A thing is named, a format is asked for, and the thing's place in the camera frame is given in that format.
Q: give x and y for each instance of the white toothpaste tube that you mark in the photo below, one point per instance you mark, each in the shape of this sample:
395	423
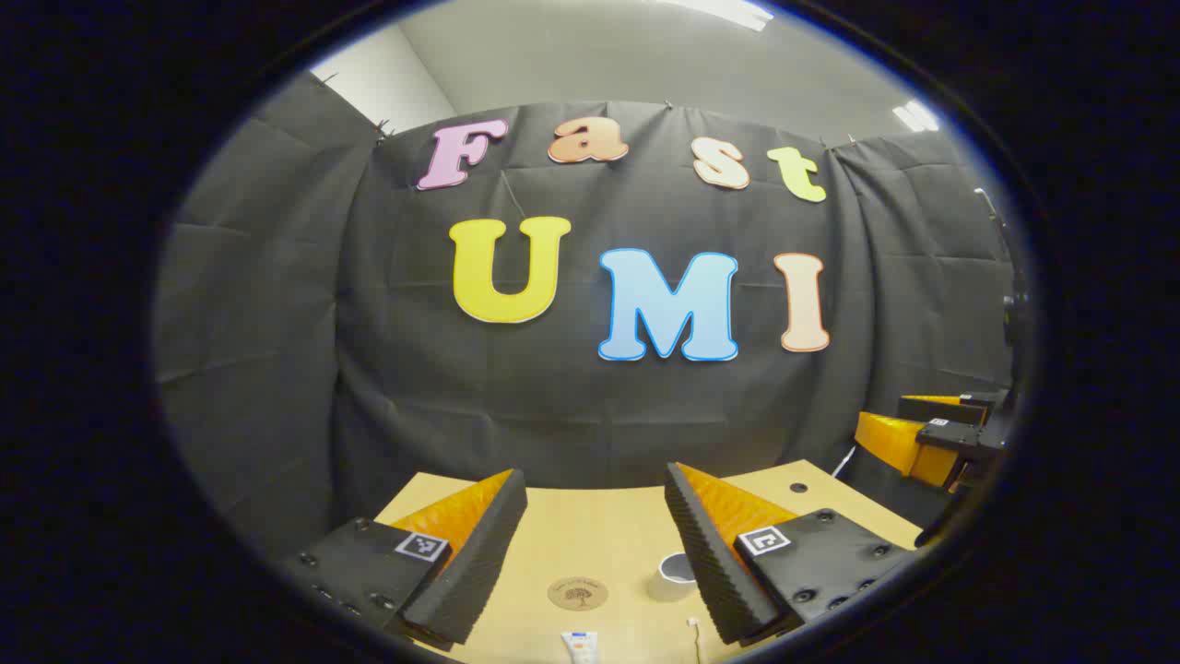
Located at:
581	648

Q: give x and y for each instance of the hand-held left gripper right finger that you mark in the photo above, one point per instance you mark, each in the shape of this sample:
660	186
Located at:
710	563

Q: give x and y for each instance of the wooden desktop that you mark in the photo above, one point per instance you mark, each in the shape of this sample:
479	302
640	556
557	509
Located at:
590	535

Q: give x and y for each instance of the round wooden coaster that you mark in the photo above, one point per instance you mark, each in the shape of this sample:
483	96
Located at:
578	594

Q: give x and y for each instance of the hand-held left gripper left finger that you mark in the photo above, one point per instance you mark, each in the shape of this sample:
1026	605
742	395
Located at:
466	563

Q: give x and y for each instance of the ceiling light panel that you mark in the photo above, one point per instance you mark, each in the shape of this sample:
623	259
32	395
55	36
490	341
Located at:
728	11
915	116

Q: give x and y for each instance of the white cup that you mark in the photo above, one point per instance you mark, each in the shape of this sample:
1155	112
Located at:
666	586

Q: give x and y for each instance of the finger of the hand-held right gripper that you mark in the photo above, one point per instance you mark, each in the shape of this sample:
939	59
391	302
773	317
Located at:
899	447
949	409

